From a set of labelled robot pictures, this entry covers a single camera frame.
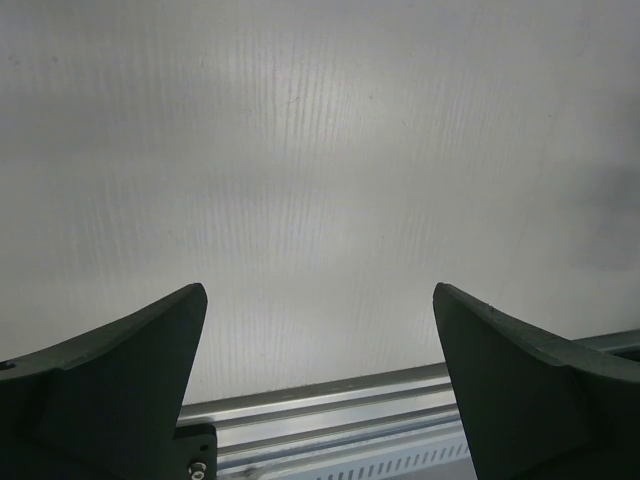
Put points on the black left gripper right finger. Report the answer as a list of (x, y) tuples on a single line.
[(535, 405)]

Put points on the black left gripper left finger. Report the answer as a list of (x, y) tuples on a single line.
[(104, 404)]

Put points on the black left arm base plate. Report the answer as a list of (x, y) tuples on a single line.
[(195, 452)]

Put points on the white slotted cable duct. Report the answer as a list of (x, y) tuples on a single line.
[(380, 462)]

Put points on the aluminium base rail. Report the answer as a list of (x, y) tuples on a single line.
[(392, 408)]

